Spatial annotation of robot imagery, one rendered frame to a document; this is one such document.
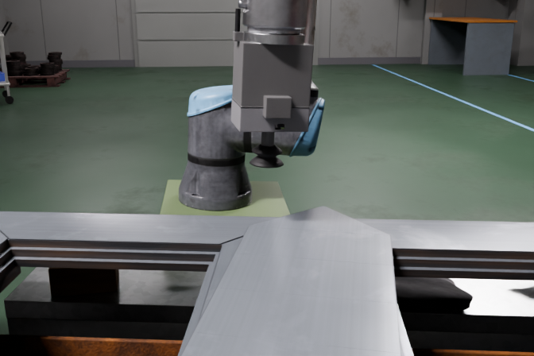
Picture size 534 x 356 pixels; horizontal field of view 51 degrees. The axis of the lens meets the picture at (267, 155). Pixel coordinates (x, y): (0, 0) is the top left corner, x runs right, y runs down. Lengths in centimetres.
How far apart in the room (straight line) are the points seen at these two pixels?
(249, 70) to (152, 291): 43
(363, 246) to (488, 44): 859
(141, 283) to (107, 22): 911
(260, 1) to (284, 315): 34
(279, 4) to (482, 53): 858
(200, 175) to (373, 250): 51
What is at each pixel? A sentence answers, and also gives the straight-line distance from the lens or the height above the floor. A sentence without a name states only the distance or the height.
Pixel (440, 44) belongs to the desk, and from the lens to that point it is 1045.
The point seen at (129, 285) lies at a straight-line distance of 96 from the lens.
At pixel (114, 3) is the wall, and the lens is 994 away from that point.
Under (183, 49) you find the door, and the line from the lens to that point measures 982.
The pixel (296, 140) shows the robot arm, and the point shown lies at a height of 87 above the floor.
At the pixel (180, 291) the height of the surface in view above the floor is 68.
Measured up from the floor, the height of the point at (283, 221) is 85.
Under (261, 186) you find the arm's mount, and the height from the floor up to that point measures 72.
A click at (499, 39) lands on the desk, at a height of 53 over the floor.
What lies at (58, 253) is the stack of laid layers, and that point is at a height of 83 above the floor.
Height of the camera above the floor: 113
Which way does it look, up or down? 16 degrees down
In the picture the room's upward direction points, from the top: straight up
